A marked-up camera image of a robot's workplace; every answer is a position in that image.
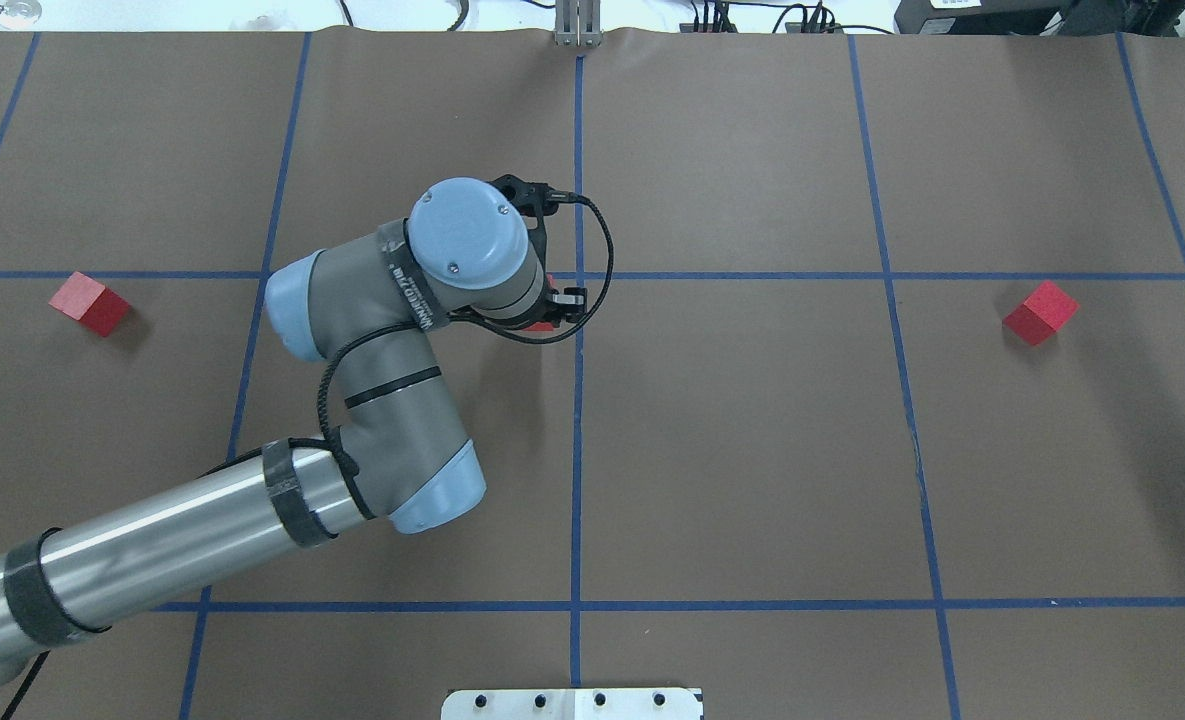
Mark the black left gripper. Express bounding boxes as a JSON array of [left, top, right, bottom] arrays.
[[497, 284, 588, 332]]

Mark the red cube block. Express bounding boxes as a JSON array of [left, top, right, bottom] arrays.
[[1003, 281, 1080, 347], [524, 274, 561, 332], [49, 272, 132, 338]]

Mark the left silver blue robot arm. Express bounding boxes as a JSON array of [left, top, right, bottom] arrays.
[[0, 176, 601, 688]]

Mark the brown paper table mat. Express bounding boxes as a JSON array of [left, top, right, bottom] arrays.
[[0, 27, 1185, 719]]

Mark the black box with label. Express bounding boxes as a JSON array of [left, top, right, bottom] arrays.
[[893, 1, 1067, 36]]

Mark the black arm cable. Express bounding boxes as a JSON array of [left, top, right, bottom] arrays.
[[316, 192, 615, 471]]

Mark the aluminium frame post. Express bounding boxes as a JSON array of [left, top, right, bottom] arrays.
[[551, 0, 604, 47]]

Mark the white camera post with base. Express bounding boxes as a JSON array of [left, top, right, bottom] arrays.
[[440, 687, 706, 719]]

